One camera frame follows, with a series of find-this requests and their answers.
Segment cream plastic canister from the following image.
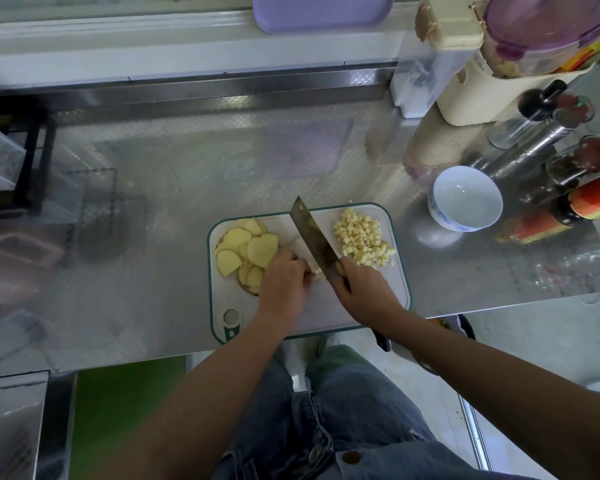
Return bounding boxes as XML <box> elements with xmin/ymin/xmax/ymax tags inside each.
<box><xmin>436</xmin><ymin>55</ymin><xmax>591</xmax><ymax>128</ymax></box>

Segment clear container cream lid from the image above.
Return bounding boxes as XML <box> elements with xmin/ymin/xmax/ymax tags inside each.
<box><xmin>390</xmin><ymin>0</ymin><xmax>486</xmax><ymax>120</ymax></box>

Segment white cutting board green rim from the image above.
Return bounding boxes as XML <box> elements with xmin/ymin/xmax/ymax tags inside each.
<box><xmin>207</xmin><ymin>201</ymin><xmax>412</xmax><ymax>345</ymax></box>

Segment person's right hand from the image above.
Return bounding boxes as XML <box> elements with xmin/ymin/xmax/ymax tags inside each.
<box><xmin>332</xmin><ymin>257</ymin><xmax>406</xmax><ymax>331</ymax></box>

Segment glass bottle black cap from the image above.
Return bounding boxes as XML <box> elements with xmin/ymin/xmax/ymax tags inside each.
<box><xmin>488</xmin><ymin>79</ymin><xmax>569</xmax><ymax>151</ymax></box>

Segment glass jar red lid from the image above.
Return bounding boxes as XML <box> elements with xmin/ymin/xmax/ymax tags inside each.
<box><xmin>545</xmin><ymin>135</ymin><xmax>600</xmax><ymax>188</ymax></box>

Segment green mat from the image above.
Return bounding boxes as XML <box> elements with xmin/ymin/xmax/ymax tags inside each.
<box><xmin>70</xmin><ymin>355</ymin><xmax>189</xmax><ymax>480</ymax></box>

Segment steel cleaver knife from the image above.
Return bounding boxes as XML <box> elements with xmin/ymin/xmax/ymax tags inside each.
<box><xmin>289</xmin><ymin>195</ymin><xmax>349</xmax><ymax>291</ymax></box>

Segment person's left hand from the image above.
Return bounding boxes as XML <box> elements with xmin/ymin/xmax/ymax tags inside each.
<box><xmin>256</xmin><ymin>247</ymin><xmax>313</xmax><ymax>331</ymax></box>

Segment metal bowl with scraps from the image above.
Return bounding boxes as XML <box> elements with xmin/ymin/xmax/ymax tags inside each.
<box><xmin>375</xmin><ymin>313</ymin><xmax>476</xmax><ymax>376</ymax></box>

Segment person's left forearm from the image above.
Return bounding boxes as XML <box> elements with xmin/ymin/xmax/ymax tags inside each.
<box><xmin>100</xmin><ymin>317</ymin><xmax>291</xmax><ymax>480</ymax></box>

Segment person's blue jeans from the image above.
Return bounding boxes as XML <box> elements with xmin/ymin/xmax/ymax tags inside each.
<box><xmin>215</xmin><ymin>343</ymin><xmax>536</xmax><ymax>480</ymax></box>

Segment black metal rack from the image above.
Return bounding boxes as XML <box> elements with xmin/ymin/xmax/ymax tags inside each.
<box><xmin>0</xmin><ymin>95</ymin><xmax>56</xmax><ymax>218</ymax></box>

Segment pile of yellow potato slices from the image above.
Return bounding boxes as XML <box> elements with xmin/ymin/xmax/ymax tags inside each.
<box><xmin>215</xmin><ymin>217</ymin><xmax>281</xmax><ymax>296</ymax></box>

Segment purple lid food container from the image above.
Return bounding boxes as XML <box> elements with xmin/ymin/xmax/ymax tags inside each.
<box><xmin>480</xmin><ymin>0</ymin><xmax>600</xmax><ymax>79</ymax></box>

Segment steel bin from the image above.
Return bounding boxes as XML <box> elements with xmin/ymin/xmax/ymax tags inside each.
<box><xmin>0</xmin><ymin>369</ymin><xmax>51</xmax><ymax>480</ymax></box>

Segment clear plastic bottle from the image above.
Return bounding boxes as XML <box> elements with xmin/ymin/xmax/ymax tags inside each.
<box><xmin>535</xmin><ymin>243</ymin><xmax>600</xmax><ymax>291</ymax></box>

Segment person's right forearm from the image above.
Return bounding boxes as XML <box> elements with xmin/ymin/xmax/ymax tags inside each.
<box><xmin>385</xmin><ymin>307</ymin><xmax>600</xmax><ymax>480</ymax></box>

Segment pile of diced potato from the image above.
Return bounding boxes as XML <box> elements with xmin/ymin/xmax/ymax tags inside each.
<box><xmin>332</xmin><ymin>207</ymin><xmax>398</xmax><ymax>270</ymax></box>

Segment purple plastic cutting board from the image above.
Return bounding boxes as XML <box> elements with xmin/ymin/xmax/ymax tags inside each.
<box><xmin>251</xmin><ymin>0</ymin><xmax>397</xmax><ymax>35</ymax></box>

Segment white bowl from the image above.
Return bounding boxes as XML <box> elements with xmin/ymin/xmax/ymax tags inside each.
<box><xmin>427</xmin><ymin>165</ymin><xmax>505</xmax><ymax>234</ymax></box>

